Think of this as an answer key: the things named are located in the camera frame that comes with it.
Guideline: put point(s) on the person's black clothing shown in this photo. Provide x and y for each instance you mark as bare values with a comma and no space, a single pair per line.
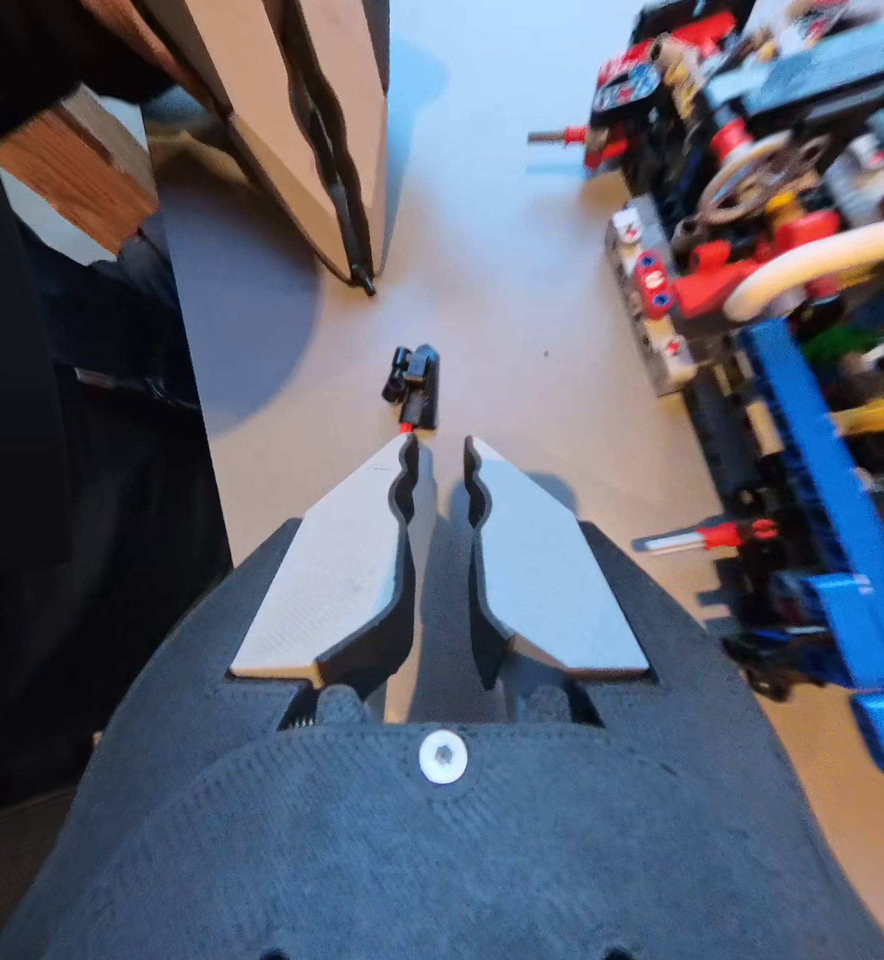
37,525

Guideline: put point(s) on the light grey desk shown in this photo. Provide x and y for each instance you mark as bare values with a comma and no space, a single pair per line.
524,337

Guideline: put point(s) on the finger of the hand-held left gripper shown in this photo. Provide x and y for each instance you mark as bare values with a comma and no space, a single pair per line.
254,75
359,90

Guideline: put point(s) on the toy brick vehicle model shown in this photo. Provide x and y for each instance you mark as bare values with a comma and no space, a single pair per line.
786,375

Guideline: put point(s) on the wooden trestle leg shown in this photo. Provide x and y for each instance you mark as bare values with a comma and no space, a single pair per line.
74,172

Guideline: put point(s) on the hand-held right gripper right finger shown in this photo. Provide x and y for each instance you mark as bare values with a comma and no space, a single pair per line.
554,592

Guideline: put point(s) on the black toy assembly red pin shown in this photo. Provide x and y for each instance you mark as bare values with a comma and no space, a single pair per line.
412,382

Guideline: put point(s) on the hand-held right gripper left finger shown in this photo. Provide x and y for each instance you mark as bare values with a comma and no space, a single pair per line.
329,592

